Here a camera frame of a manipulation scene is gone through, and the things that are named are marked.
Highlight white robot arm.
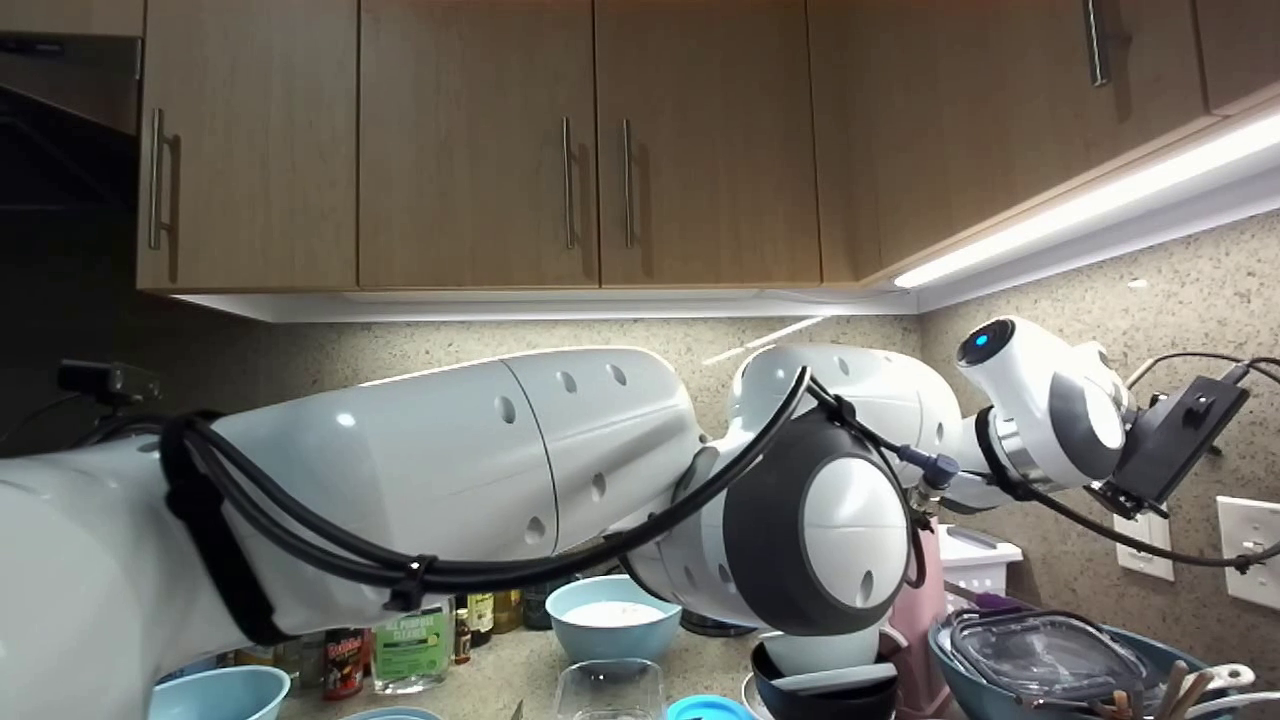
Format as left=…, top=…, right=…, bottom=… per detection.
left=0, top=322, right=1133, bottom=720

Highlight wooden upper cabinets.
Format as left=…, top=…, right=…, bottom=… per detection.
left=0, top=0, right=1280, bottom=292

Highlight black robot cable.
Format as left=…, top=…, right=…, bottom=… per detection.
left=154, top=350, right=1280, bottom=619

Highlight stacked dark bowls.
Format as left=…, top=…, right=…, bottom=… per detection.
left=753, top=629, right=899, bottom=720

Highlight clear glass cup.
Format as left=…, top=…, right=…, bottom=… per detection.
left=551, top=660, right=662, bottom=720

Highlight under cabinet light strip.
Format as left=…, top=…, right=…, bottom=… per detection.
left=897, top=112, right=1280, bottom=292

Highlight blue lid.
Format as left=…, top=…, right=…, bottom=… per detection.
left=662, top=694, right=755, bottom=720

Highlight pink knife block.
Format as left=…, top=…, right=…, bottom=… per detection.
left=887, top=529, right=949, bottom=666

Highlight white gfci outlet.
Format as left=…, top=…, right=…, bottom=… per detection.
left=1111, top=514, right=1175, bottom=583

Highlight white double light switch plate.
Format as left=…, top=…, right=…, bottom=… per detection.
left=1214, top=495, right=1280, bottom=613

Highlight teal dish bowl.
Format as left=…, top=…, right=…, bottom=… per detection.
left=928, top=608, right=1203, bottom=720

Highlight light blue mixing bowl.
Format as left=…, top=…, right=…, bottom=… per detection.
left=545, top=575, right=681, bottom=660

